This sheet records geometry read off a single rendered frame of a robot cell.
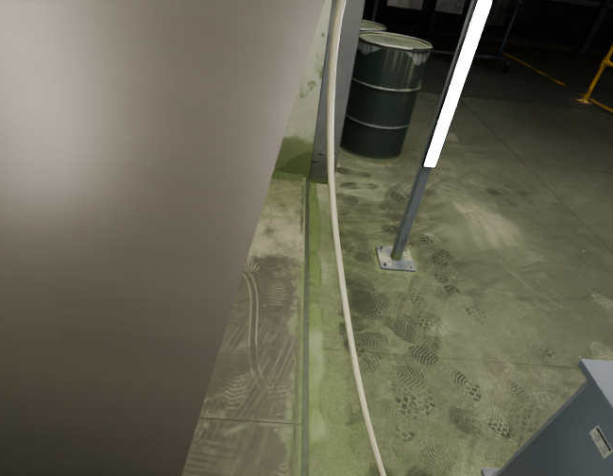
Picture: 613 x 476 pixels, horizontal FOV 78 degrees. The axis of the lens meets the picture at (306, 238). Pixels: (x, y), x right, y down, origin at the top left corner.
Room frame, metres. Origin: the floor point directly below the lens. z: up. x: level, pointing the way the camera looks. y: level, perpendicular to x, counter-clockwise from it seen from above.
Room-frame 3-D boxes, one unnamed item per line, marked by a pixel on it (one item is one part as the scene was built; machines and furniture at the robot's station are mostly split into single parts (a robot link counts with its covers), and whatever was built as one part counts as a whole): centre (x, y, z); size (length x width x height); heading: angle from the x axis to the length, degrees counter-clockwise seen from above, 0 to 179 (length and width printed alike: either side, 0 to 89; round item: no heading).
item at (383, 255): (1.72, -0.52, 0.01); 0.20 x 0.20 x 0.01; 4
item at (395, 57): (3.25, -0.46, 0.44); 0.59 x 0.58 x 0.89; 19
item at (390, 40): (3.26, -0.46, 0.86); 0.54 x 0.54 x 0.01
